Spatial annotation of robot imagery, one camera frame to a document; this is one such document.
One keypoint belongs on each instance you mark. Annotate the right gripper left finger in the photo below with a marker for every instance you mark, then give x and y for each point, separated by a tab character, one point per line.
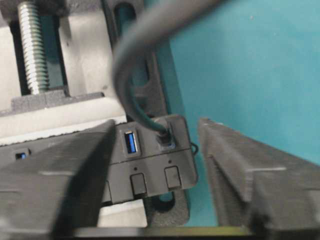
53	192

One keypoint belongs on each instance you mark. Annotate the dark grey bench vise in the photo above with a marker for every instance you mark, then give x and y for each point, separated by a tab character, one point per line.
87	35

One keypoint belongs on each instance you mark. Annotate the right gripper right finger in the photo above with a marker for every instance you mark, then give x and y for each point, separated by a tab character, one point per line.
272	193

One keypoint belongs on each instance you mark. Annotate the black multi-port USB hub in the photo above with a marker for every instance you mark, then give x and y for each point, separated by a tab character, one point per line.
139	166

